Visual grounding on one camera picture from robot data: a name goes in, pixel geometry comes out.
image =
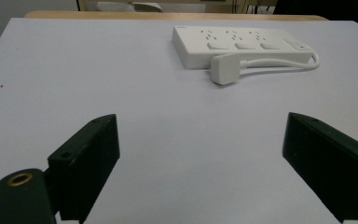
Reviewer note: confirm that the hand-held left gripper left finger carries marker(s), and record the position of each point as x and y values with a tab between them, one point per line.
84	161

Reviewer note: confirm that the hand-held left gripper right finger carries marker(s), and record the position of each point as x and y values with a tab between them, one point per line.
332	168

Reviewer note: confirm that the white power plug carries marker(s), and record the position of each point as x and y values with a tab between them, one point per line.
225	69

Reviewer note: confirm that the grey chair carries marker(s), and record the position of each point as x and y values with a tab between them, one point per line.
121	6

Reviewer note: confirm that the white power strip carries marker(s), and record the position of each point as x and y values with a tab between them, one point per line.
199	46

